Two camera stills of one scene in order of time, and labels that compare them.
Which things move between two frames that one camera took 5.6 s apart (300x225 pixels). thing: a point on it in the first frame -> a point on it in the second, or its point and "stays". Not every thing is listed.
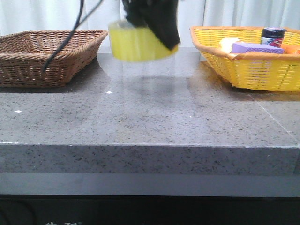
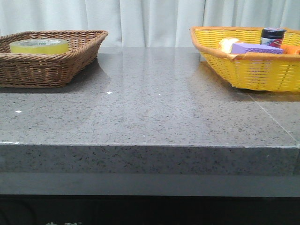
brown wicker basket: x=24 y=55 stays
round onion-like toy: x=226 y=44 stays
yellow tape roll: x=133 y=43 -> x=39 y=46
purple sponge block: x=258 y=48 stays
